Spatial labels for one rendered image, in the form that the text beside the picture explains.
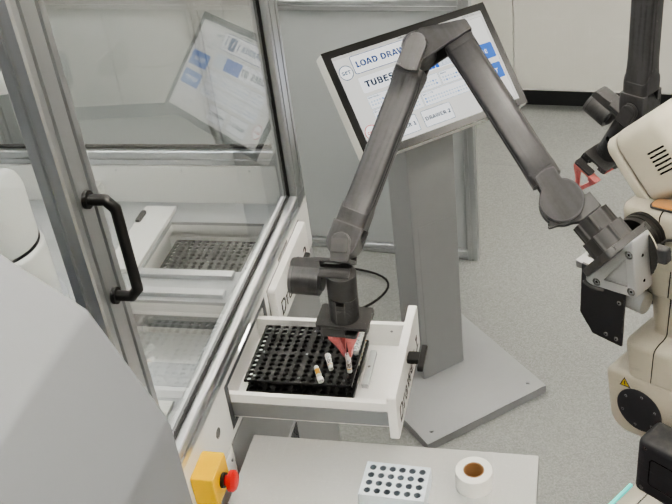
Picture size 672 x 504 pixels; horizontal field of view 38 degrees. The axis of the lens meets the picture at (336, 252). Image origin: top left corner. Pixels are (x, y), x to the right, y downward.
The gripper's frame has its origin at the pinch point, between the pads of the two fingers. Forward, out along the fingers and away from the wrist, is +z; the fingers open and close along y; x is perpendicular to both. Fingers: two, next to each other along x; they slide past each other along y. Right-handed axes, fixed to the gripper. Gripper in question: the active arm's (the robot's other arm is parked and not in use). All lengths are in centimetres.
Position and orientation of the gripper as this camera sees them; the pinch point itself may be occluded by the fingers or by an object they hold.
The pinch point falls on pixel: (347, 351)
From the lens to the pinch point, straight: 191.8
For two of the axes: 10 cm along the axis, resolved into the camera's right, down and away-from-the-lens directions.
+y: -9.7, -0.8, 2.2
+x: -2.2, 5.8, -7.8
